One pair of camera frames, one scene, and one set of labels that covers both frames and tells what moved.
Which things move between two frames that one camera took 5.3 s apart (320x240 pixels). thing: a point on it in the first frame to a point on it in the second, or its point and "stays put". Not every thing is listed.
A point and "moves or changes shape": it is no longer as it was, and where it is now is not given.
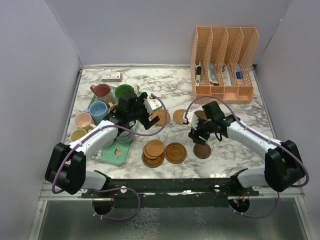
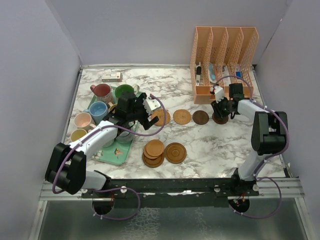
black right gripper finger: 194,136 to 216,109
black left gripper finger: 152,120 stays put
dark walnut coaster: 201,114 stays put
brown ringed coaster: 175,153 stays put
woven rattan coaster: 178,116 stays put
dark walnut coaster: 202,151 moves or changes shape
